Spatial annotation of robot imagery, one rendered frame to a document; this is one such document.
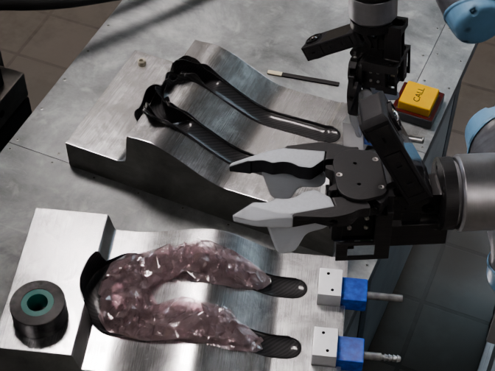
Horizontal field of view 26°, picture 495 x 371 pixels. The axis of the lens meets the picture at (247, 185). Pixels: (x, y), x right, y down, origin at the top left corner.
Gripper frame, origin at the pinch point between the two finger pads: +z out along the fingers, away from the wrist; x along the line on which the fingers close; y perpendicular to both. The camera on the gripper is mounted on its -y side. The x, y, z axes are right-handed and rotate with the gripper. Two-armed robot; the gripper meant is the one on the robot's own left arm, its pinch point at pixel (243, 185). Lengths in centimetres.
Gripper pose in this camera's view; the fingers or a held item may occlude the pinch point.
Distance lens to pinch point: 101.2
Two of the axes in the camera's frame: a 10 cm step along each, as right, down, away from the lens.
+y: 0.1, 7.5, 6.7
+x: -0.5, -6.6, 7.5
